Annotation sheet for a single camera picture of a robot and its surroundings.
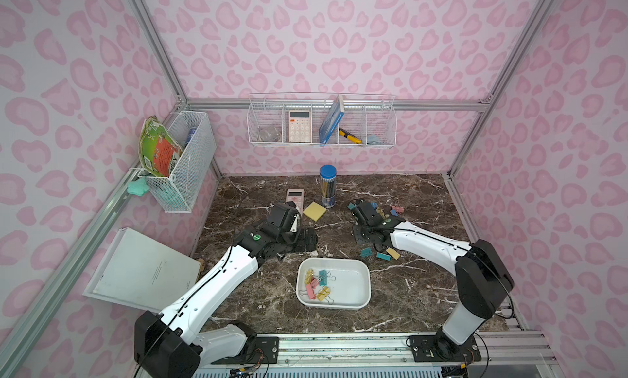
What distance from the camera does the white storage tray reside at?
818 millimetres

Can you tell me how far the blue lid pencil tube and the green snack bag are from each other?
20.5 inches

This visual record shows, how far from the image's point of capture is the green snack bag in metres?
0.68

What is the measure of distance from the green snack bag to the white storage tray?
0.54 m

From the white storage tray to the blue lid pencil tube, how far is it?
258 mm

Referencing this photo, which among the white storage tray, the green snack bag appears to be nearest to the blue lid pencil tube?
the white storage tray

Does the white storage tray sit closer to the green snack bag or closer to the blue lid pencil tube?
the blue lid pencil tube

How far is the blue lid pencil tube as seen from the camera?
97 centimetres
